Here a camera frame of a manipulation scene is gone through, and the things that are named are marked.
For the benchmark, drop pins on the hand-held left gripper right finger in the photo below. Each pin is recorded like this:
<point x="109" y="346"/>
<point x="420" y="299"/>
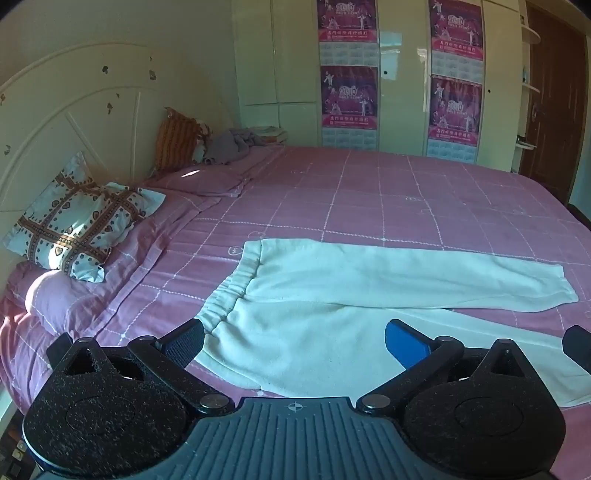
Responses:
<point x="402" y="342"/>

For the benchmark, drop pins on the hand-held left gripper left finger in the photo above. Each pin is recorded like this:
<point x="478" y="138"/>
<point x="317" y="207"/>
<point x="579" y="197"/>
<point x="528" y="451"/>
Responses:
<point x="185" y="344"/>

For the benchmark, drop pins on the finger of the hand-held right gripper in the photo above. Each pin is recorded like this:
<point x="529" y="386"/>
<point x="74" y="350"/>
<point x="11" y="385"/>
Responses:
<point x="578" y="344"/>

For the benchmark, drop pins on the white pants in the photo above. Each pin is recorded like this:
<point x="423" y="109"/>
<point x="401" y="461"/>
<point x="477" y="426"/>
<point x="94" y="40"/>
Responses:
<point x="323" y="286"/>

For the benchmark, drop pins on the pink checked bed cover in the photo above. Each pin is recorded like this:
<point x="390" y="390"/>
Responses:
<point x="369" y="198"/>

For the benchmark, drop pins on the white brown patterned pillow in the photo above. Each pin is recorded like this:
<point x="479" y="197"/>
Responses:
<point x="78" y="221"/>

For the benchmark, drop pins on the pink folded quilt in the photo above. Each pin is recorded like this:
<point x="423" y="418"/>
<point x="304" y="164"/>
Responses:
<point x="212" y="180"/>

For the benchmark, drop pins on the grey crumpled cloth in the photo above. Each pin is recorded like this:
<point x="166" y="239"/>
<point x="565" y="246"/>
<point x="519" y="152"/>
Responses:
<point x="231" y="147"/>

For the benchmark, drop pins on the orange striped pillow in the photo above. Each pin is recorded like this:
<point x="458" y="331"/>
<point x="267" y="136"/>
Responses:
<point x="178" y="138"/>

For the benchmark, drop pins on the stack of folded linens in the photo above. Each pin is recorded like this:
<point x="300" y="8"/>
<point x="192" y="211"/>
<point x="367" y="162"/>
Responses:
<point x="272" y="134"/>

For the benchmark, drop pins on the cream wardrobe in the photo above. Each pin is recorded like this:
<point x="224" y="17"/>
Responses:
<point x="406" y="92"/>

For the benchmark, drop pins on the brown wooden door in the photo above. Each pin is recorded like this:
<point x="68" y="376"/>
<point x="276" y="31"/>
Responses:
<point x="556" y="92"/>

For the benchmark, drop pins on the cream wooden headboard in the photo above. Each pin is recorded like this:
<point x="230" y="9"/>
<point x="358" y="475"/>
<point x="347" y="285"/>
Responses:
<point x="83" y="106"/>

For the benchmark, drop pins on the white corner shelf unit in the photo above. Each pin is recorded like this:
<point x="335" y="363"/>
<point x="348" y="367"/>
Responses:
<point x="526" y="83"/>

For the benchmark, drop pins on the purple wall calendar poster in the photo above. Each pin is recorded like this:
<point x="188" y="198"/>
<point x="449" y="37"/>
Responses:
<point x="347" y="27"/>
<point x="455" y="115"/>
<point x="349" y="101"/>
<point x="456" y="32"/>

